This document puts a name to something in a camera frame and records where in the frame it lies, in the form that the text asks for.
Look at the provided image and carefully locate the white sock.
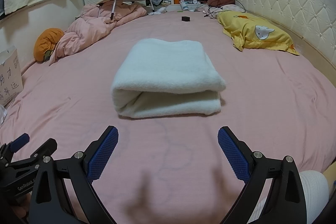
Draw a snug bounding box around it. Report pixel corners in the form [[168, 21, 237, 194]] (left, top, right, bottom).
[[148, 7, 167, 16]]

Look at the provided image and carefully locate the pink bed sheet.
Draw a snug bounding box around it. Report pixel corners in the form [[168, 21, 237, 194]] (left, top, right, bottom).
[[0, 10, 336, 224]]

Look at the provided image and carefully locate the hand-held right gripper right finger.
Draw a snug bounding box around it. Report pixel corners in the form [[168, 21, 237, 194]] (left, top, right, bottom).
[[217, 126, 308, 224]]

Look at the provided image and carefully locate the orange plush cushion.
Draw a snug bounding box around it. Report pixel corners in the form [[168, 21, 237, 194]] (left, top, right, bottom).
[[34, 28, 65, 62]]

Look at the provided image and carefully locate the yellow printed pillow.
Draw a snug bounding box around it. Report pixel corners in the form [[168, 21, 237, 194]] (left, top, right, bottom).
[[217, 11, 300, 56]]

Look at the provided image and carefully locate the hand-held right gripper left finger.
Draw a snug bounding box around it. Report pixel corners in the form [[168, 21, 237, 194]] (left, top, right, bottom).
[[28, 126, 119, 224]]

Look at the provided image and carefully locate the pink duvet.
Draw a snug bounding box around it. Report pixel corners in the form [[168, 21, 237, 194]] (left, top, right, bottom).
[[49, 1, 147, 66]]

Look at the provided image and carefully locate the white paper bag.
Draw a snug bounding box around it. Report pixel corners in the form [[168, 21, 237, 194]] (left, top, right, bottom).
[[0, 47, 24, 106]]

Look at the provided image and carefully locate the person's left hand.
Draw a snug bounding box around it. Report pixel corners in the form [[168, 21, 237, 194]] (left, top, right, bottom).
[[10, 196, 30, 222]]

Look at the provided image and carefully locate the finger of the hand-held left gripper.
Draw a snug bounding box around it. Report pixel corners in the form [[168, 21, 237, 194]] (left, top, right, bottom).
[[30, 138, 58, 165], [0, 134, 29, 159]]

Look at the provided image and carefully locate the white fleece garment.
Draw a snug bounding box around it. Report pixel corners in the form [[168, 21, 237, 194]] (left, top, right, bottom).
[[111, 38, 227, 119]]

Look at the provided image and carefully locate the black cable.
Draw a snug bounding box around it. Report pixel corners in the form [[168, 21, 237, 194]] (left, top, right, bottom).
[[203, 0, 246, 17]]

